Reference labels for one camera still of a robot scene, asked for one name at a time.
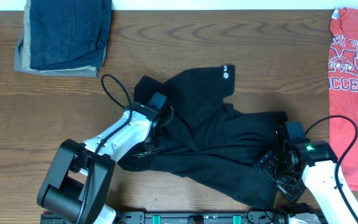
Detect black t-shirt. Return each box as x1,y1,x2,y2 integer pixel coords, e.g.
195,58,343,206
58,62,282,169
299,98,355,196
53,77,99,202
119,65,287,209

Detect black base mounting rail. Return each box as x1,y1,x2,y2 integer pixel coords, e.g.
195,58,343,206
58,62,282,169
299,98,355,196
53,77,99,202
40,208,326,224

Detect red soccer t-shirt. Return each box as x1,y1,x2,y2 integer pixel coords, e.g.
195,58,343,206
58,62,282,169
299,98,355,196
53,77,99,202
328,8,358,191

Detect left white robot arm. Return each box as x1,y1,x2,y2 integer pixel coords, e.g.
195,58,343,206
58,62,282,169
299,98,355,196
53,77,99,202
37,102,173,223

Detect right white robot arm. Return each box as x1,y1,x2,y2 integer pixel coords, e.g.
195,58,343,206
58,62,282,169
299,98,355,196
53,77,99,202
254,139,358,223

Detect folded khaki pants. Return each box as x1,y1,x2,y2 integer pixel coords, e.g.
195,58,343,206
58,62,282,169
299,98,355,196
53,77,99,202
14,0,99,78

